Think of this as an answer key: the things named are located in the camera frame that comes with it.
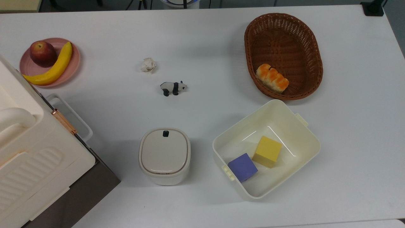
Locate brown wicker basket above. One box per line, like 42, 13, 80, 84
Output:
244, 13, 324, 101

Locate yellow foam cube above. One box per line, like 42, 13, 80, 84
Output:
252, 136, 282, 168

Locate pink plate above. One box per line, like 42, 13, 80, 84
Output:
19, 38, 81, 88

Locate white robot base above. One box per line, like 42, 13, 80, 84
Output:
160, 0, 200, 9

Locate black and white panda toy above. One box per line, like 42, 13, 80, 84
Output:
160, 81, 187, 97

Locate small white trash can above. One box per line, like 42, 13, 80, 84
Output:
139, 128, 191, 186

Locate yellow banana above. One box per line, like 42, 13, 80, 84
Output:
22, 42, 73, 86

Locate red apple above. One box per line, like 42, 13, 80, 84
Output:
30, 41, 58, 68

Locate cream plastic storage bin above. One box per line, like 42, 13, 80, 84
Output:
212, 99, 321, 200

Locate black table clamp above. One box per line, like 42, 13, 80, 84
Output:
360, 0, 388, 17

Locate orange glazed bread loaf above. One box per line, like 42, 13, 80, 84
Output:
256, 64, 290, 93

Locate purple foam cube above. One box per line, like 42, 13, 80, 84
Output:
228, 153, 258, 183

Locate crumpled white paper ball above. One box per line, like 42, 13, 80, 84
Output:
141, 58, 157, 73

